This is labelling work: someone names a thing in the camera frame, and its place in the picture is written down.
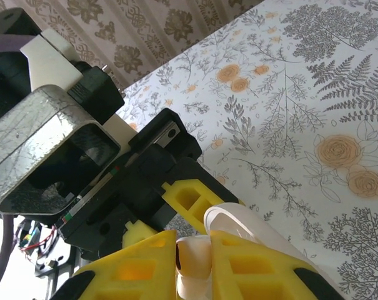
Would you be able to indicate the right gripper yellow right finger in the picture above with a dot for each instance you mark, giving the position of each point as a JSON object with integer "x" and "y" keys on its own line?
{"x": 254, "y": 275}

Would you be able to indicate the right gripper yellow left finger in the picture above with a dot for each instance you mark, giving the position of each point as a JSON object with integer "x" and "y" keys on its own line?
{"x": 129, "y": 275}

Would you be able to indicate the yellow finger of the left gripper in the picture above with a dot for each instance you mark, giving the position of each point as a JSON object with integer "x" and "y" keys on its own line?
{"x": 137, "y": 231}
{"x": 188, "y": 200}

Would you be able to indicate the white rounded square earbud case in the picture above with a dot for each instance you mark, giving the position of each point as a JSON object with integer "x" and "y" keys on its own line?
{"x": 223, "y": 215}

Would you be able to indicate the small white earbud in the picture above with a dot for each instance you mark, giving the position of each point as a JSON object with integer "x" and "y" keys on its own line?
{"x": 193, "y": 256}

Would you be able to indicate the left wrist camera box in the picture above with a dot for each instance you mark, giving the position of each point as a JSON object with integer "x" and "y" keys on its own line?
{"x": 26, "y": 125}

